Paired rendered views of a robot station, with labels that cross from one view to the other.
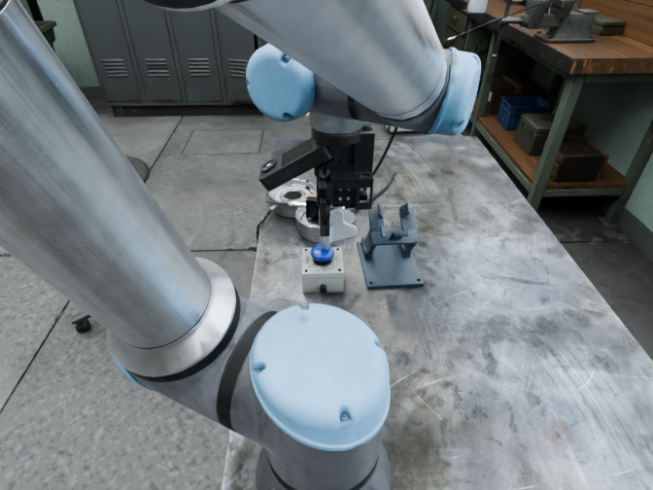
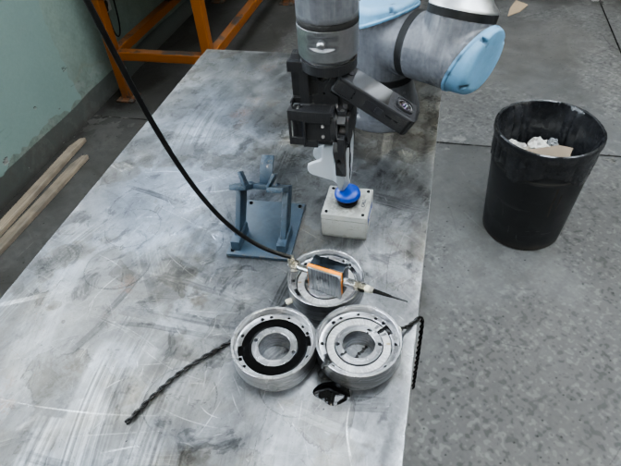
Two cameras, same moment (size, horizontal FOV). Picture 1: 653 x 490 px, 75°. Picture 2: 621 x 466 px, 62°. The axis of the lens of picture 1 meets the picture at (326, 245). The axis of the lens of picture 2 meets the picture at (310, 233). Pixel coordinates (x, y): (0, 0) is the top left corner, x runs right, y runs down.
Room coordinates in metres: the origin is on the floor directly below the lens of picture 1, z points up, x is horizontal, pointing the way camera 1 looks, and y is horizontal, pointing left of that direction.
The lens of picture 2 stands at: (1.16, 0.14, 1.37)
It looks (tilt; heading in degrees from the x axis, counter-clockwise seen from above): 44 degrees down; 199
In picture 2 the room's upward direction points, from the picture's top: 5 degrees counter-clockwise
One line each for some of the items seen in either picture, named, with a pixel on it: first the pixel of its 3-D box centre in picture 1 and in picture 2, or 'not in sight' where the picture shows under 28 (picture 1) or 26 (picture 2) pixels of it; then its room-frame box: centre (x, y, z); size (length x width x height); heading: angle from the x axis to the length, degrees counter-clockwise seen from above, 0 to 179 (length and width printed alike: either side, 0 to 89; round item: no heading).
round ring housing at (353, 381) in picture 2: (292, 198); (359, 348); (0.80, 0.07, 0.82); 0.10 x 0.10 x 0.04
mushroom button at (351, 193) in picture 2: (322, 260); (347, 202); (0.56, 0.01, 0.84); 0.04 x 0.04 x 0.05
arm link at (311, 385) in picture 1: (315, 392); (387, 33); (0.23, 0.01, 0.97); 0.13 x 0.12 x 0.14; 64
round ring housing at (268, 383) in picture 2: not in sight; (274, 349); (0.83, -0.03, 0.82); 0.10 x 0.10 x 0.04
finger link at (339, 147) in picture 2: not in sight; (340, 147); (0.58, 0.00, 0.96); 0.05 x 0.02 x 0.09; 2
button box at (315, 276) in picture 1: (322, 270); (348, 209); (0.55, 0.01, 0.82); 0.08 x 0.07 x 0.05; 2
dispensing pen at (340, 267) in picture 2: (306, 206); (346, 279); (0.72, 0.04, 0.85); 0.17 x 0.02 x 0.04; 80
